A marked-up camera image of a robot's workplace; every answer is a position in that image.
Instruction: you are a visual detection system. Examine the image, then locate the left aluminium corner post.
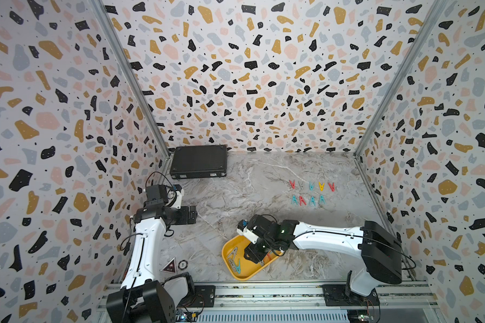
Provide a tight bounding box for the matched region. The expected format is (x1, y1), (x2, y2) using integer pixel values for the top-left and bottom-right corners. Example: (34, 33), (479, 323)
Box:
(89, 0), (171, 160)

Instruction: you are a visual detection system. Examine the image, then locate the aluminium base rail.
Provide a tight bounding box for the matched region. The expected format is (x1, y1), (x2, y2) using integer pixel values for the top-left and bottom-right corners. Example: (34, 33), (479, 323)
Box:
(96, 279), (439, 323)

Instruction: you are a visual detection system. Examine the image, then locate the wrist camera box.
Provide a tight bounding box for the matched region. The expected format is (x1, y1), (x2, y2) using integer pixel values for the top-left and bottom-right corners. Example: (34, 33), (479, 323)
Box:
(169, 184), (183, 209)
(237, 215), (279, 244)

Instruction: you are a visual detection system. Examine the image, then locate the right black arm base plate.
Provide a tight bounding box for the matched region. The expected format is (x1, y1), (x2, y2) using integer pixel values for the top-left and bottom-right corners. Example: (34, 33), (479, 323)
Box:
(321, 284), (379, 307)

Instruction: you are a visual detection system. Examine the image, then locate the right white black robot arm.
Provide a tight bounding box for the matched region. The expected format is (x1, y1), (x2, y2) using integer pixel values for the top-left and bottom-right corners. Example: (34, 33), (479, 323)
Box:
(237, 215), (404, 303)

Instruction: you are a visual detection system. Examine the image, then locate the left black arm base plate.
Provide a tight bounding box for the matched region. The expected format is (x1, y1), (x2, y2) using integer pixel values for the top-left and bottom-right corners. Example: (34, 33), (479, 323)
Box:
(179, 285), (216, 310)

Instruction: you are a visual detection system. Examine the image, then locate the black flat case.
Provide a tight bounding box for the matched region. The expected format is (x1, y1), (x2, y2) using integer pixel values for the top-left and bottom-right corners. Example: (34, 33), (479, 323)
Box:
(170, 145), (228, 180)

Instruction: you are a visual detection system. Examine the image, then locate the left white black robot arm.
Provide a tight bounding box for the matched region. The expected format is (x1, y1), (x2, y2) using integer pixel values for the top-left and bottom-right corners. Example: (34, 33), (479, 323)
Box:
(106, 205), (197, 322)

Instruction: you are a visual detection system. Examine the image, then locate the triangular warning sticker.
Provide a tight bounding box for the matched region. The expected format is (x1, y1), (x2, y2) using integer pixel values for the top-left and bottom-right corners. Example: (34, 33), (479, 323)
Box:
(161, 258), (176, 274)

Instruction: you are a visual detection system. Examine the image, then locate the aluminium corner post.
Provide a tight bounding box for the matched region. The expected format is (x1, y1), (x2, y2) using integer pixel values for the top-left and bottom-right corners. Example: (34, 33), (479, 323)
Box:
(89, 0), (171, 160)
(354, 0), (448, 162)

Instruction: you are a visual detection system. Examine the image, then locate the yellow plastic storage box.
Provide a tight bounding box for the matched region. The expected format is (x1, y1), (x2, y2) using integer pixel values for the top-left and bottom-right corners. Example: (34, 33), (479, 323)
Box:
(222, 236), (277, 281)

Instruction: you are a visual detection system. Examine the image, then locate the round black sticker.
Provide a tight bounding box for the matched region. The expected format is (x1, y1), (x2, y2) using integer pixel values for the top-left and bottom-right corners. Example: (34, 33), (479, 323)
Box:
(178, 260), (188, 271)

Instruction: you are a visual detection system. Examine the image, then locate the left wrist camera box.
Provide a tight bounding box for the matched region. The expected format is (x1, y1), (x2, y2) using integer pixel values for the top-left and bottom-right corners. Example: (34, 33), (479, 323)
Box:
(169, 184), (183, 209)

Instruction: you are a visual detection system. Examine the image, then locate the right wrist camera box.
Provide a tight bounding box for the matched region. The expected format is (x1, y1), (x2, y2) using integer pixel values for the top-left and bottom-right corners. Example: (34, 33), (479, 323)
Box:
(237, 215), (279, 244)

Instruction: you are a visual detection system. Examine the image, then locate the right aluminium corner post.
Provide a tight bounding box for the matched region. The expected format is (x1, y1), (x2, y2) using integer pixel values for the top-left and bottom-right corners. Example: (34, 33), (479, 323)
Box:
(354, 0), (448, 162)

